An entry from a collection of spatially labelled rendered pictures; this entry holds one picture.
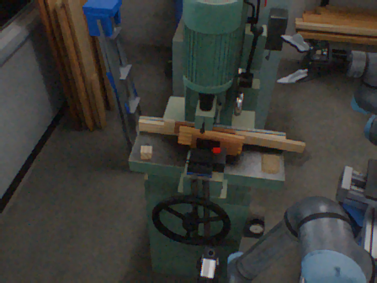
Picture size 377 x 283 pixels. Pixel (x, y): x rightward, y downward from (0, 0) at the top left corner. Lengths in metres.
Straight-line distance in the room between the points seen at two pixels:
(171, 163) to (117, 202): 1.09
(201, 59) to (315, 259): 0.69
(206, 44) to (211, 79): 0.13
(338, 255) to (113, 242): 1.67
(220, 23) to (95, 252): 1.57
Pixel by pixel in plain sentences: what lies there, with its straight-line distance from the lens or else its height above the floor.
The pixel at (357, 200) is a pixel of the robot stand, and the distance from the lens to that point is 1.67.
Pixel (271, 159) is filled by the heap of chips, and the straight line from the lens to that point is 1.43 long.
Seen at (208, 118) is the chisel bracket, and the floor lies 1.06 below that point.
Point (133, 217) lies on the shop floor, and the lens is 2.35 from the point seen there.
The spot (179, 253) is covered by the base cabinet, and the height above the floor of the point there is 0.25.
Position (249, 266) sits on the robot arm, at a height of 0.97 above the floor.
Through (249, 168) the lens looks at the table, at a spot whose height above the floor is 0.90.
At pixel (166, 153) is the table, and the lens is 1.43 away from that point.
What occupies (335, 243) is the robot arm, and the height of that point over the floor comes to 1.29.
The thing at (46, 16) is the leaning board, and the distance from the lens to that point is 2.53.
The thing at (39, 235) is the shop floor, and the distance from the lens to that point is 2.41.
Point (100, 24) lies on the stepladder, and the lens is 1.96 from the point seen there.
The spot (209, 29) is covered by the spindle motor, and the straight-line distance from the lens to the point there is 1.11.
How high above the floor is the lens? 1.92
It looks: 44 degrees down
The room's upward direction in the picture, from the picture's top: 2 degrees clockwise
